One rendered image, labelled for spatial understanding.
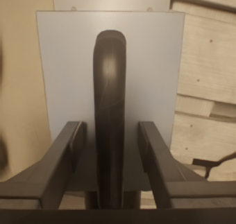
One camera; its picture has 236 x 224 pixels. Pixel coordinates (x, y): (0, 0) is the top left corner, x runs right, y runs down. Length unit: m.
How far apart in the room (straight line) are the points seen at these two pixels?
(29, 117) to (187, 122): 0.43
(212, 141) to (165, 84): 0.29
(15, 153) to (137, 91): 0.52
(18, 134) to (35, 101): 0.13
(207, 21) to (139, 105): 0.25
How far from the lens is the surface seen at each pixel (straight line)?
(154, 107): 0.19
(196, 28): 0.37
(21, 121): 0.58
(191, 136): 0.42
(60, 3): 0.24
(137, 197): 0.30
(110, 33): 0.17
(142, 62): 0.17
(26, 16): 0.53
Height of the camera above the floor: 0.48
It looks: 73 degrees down
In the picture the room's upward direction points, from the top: 177 degrees clockwise
